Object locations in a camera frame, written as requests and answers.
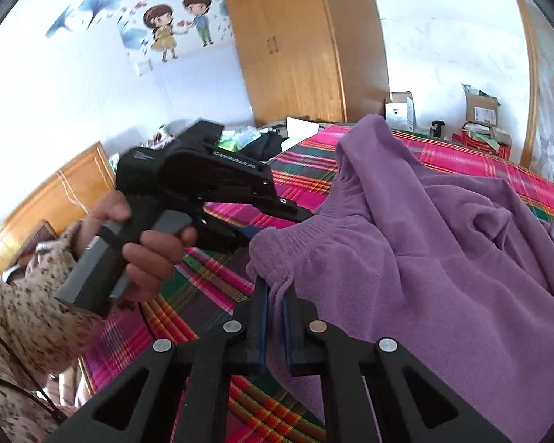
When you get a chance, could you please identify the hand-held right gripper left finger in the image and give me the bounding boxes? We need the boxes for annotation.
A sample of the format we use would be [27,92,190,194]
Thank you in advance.
[46,276,271,443]

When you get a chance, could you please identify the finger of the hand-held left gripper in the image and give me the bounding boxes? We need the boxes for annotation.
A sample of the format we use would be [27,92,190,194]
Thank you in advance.
[196,216,260,253]
[240,194,315,223]

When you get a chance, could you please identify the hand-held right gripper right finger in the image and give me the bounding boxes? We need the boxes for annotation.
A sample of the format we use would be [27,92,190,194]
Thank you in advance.
[281,281,513,443]

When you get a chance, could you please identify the purple fleece garment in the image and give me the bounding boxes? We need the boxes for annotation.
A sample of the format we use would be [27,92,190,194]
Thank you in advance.
[247,114,554,443]

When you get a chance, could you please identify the person's left forearm floral sleeve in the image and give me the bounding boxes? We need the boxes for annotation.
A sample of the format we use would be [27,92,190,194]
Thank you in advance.
[0,221,118,443]

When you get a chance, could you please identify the black clothes pile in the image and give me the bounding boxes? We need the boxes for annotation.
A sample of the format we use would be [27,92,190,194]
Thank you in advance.
[237,129,285,161]

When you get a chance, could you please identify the person's left hand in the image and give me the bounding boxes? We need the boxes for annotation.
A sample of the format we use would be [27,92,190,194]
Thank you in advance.
[71,190,199,306]

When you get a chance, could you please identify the pink plaid bed sheet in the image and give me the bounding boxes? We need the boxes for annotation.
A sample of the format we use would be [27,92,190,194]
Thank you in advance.
[81,122,554,443]

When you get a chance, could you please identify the green plastic bags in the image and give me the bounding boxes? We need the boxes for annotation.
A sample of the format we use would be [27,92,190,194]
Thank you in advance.
[220,126,262,151]

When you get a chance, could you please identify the white paper sheet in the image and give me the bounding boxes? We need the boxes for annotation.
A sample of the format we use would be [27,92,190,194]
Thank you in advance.
[284,117,319,142]

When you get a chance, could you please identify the wooden headboard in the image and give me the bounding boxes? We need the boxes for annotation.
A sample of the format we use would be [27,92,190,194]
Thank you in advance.
[0,141,117,282]

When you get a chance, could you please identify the white cardboard box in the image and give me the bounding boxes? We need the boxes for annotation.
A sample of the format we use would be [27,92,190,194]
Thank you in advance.
[384,91,417,133]

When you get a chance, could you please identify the wooden wardrobe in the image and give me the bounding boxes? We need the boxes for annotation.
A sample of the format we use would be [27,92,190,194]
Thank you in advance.
[216,0,391,128]

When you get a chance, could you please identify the brown cardboard box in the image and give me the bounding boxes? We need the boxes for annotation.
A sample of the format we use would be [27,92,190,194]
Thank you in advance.
[462,84,500,126]

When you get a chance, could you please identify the cartoon children wall sticker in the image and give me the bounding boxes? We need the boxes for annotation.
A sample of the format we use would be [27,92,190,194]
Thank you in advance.
[45,0,234,75]

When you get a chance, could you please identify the black cable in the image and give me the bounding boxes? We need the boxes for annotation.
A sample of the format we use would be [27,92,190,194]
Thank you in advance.
[0,320,68,422]

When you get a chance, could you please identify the wooden door frame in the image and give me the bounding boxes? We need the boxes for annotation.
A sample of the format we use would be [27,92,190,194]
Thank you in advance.
[508,0,544,169]

